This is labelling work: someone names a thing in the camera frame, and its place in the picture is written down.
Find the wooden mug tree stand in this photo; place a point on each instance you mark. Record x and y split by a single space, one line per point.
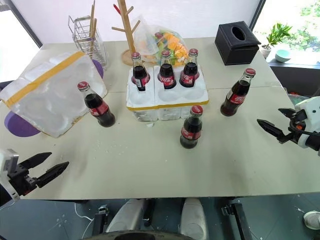
128 35

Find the white shoe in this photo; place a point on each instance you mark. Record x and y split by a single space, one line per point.
312 219

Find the white foam lid yellow tape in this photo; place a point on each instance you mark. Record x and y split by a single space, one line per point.
50 95

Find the glass cola bottle red cap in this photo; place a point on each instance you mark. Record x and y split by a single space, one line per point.
236 97
167 75
139 73
189 73
191 130
100 107

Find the green potted plant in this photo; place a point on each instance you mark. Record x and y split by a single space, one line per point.
276 35

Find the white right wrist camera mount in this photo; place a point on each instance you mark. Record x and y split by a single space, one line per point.
312 112

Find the black table leg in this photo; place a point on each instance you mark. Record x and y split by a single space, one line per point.
100 222
241 222

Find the black leather tissue box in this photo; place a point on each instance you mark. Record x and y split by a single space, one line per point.
232 47

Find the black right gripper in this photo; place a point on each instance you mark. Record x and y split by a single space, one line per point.
297 122

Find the white foam bottle tray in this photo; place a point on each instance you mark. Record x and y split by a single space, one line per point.
180 102

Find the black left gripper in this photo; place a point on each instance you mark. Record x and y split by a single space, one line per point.
21 178

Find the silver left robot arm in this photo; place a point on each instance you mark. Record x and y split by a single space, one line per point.
4 196

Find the wooden stick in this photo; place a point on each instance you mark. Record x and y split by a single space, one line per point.
92 22
94 32

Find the white rounded robot leg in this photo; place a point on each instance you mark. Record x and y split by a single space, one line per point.
125 216
193 217

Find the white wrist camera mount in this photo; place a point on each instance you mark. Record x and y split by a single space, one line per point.
312 112
6 165

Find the teal ceramic bowl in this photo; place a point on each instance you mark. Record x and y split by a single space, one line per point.
283 55

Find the clear bag of colourful pieces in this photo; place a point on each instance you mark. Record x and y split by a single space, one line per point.
170 41

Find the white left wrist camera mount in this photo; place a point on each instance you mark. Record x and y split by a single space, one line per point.
6 165

